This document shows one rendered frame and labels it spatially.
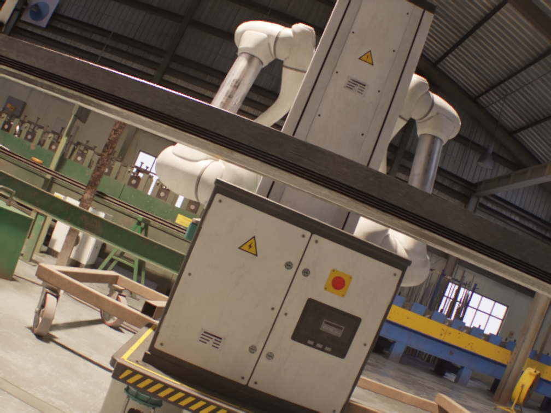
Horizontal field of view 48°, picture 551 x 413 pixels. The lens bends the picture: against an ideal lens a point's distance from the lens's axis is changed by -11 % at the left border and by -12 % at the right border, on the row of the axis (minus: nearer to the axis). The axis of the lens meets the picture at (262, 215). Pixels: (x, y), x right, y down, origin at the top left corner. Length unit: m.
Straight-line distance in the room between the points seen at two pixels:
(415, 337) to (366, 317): 9.86
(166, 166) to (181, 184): 0.09
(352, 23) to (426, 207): 1.96
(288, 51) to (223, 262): 1.05
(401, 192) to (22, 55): 0.29
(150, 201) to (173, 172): 4.33
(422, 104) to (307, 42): 0.49
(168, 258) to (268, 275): 3.14
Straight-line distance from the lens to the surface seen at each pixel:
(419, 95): 2.61
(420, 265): 2.51
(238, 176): 2.32
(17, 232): 3.91
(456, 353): 11.96
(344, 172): 0.43
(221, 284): 1.78
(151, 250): 4.90
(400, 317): 11.45
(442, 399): 3.96
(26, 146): 7.09
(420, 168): 2.60
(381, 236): 2.38
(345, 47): 2.35
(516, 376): 11.03
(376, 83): 2.33
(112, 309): 2.86
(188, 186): 2.40
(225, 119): 0.45
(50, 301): 2.92
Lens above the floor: 0.68
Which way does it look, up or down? 4 degrees up
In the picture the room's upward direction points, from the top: 23 degrees clockwise
